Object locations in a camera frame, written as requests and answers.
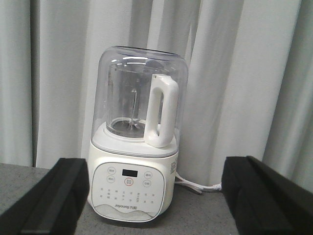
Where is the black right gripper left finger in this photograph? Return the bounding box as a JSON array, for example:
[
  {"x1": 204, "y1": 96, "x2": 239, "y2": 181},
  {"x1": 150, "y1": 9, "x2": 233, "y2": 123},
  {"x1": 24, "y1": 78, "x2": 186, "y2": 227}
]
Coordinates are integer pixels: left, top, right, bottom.
[{"x1": 0, "y1": 158, "x2": 89, "y2": 235}]

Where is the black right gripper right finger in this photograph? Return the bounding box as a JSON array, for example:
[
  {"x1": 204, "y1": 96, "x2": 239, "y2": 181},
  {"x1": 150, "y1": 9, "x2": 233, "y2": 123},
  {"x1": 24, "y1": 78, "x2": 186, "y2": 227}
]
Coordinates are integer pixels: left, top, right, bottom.
[{"x1": 222, "y1": 156, "x2": 313, "y2": 235}]

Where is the white blender with clear jar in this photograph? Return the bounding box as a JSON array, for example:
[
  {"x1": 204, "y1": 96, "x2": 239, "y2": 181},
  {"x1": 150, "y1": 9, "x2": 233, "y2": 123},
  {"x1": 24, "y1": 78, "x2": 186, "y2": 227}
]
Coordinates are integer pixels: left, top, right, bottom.
[{"x1": 88, "y1": 46, "x2": 188, "y2": 223}]

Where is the white power cord with plug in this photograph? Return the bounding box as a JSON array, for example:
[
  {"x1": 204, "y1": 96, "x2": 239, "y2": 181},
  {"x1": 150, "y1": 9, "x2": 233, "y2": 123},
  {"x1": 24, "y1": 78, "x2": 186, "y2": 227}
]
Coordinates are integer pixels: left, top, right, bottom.
[{"x1": 175, "y1": 172, "x2": 223, "y2": 195}]

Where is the grey pleated curtain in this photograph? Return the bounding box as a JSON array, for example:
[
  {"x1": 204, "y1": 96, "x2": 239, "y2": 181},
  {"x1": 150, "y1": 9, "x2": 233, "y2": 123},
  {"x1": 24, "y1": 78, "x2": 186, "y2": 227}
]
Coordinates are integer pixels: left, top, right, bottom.
[{"x1": 0, "y1": 0, "x2": 313, "y2": 190}]

